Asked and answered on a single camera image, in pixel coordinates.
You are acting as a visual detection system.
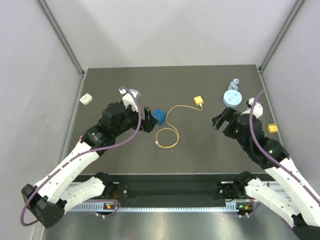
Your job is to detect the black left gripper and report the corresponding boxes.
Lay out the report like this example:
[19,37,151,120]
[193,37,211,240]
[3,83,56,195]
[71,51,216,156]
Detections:
[113,103,158,137]

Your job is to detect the blue cube power socket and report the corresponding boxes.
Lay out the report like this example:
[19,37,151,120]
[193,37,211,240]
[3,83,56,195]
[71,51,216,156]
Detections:
[152,108,167,126]

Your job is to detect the yellow charger with cable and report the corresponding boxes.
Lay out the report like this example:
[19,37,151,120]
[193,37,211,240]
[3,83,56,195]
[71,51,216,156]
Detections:
[155,95,204,149]

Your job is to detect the yellow plug adapter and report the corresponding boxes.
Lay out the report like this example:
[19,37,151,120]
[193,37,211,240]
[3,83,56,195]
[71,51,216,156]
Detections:
[267,123,279,134]

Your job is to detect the white square socket adapter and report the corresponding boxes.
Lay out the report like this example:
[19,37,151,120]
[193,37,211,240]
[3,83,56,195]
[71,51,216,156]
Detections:
[79,93,93,106]

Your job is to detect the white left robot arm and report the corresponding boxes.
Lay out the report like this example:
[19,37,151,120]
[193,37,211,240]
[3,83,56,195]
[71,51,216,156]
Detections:
[20,101,158,228]

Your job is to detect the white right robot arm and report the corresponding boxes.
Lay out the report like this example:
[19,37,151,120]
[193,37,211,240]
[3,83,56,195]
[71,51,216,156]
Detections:
[212,104,320,240]

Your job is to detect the round light blue power strip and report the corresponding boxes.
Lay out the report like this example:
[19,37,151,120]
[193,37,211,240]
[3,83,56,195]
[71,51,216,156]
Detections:
[222,78,243,108]

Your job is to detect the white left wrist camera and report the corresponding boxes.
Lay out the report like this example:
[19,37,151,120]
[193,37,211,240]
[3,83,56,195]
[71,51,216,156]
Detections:
[119,88,141,112]

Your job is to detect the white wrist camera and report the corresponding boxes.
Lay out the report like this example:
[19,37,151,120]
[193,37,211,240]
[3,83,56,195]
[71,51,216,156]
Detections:
[119,88,141,112]
[244,97,263,119]

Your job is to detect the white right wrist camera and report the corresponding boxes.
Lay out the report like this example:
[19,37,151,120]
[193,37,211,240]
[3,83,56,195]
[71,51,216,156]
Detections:
[244,97,263,119]

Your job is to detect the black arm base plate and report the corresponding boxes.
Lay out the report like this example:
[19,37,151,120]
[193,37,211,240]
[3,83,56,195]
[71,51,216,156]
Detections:
[89,180,251,202]

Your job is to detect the grey slotted cable duct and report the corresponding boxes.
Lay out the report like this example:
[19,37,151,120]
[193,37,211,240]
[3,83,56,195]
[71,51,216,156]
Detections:
[69,201,254,213]

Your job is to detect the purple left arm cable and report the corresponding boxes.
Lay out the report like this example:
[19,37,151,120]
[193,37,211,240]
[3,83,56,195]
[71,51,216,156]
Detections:
[19,86,141,227]

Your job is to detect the right aluminium frame post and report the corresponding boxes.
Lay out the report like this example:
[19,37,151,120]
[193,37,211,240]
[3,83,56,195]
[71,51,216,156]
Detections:
[257,0,305,74]

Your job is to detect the aluminium frame post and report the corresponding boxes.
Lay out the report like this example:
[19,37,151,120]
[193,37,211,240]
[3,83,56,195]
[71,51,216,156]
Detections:
[35,0,85,77]
[257,0,305,74]

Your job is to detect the left aluminium frame post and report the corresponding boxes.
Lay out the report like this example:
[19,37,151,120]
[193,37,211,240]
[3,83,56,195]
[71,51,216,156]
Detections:
[35,0,85,77]

